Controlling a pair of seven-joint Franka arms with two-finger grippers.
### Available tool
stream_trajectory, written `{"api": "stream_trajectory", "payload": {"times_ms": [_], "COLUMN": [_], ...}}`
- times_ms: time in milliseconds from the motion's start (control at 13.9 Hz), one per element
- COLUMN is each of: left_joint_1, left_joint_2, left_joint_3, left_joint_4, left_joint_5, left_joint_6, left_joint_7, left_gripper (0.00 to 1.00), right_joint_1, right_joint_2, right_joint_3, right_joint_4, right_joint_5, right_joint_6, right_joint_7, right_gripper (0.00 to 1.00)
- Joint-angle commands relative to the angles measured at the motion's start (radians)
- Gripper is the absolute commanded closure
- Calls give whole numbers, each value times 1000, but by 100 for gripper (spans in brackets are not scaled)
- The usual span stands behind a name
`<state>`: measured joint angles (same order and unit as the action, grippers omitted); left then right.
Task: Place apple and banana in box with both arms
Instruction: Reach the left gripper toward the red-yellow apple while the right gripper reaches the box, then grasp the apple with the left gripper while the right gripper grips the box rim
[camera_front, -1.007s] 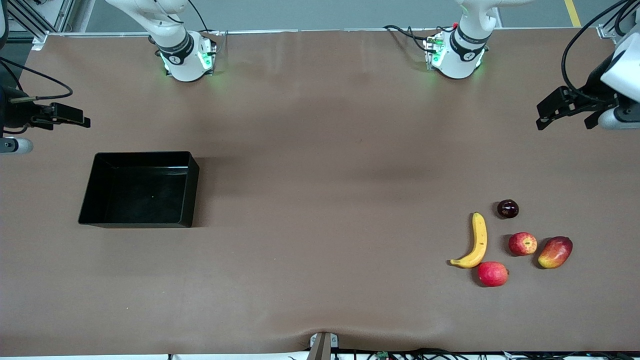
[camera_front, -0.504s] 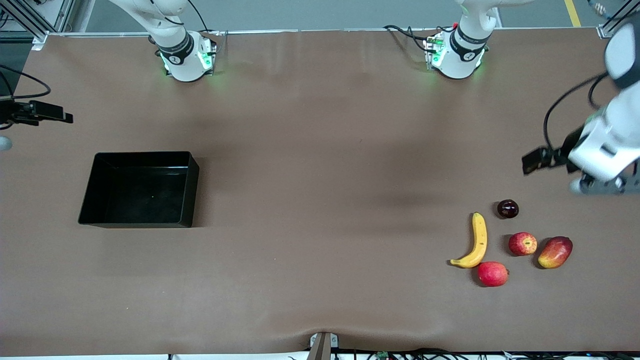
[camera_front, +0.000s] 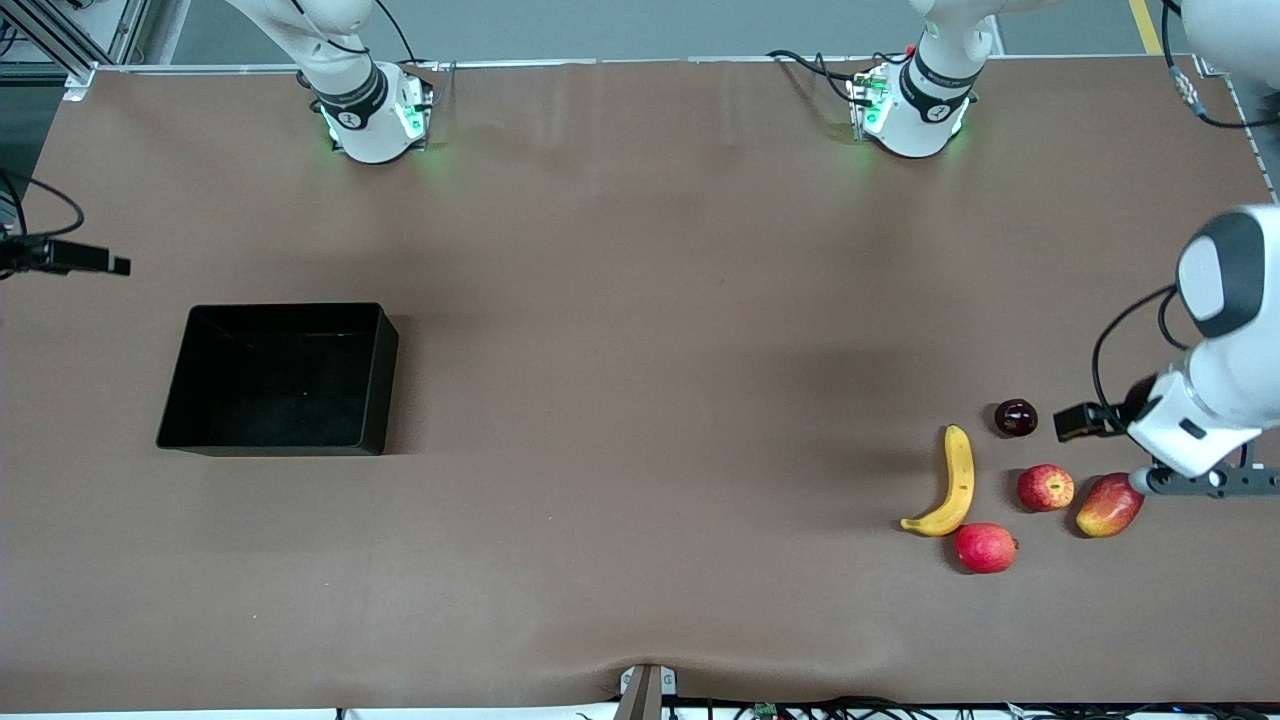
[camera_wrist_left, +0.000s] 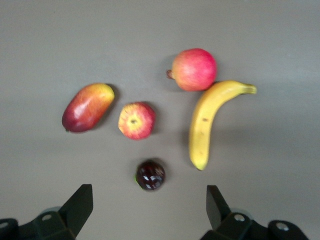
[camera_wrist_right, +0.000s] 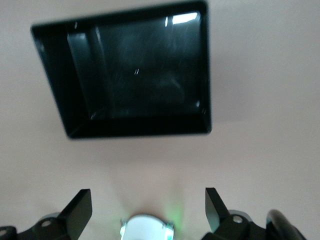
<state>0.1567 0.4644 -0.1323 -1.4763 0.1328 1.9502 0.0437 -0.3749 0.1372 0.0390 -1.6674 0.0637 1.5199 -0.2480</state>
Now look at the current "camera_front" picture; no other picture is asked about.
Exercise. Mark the metal table edge rail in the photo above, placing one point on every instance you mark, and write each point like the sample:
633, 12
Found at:
250, 68

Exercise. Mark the grey metal pole clamp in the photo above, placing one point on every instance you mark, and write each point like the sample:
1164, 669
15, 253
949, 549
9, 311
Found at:
645, 695

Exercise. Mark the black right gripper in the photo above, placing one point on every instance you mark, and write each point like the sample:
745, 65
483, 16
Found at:
50, 257

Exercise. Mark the red yellow apple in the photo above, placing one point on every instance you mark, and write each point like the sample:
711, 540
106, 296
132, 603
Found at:
1045, 488

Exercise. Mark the brown table mat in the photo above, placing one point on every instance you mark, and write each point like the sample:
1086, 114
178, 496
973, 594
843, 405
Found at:
640, 250

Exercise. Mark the black plastic box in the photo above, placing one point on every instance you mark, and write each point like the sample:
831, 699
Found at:
280, 390

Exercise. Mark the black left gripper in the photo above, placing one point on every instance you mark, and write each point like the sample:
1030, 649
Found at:
1108, 416

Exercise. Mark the yellow banana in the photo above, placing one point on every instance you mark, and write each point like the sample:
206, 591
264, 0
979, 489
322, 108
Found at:
960, 480

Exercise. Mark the red yellow mango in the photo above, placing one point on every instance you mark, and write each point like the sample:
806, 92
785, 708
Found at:
1108, 508

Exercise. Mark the dark maroon plum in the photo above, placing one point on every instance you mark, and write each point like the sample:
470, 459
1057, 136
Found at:
1015, 418

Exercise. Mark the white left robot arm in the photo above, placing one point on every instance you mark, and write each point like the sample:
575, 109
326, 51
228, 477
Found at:
915, 125

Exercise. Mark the aluminium frame profile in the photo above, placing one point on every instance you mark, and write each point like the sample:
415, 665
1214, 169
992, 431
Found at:
70, 55

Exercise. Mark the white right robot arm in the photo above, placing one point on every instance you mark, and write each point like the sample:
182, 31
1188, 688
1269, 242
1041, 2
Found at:
365, 130

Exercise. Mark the red round fruit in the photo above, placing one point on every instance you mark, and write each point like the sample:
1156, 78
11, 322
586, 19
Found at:
985, 548

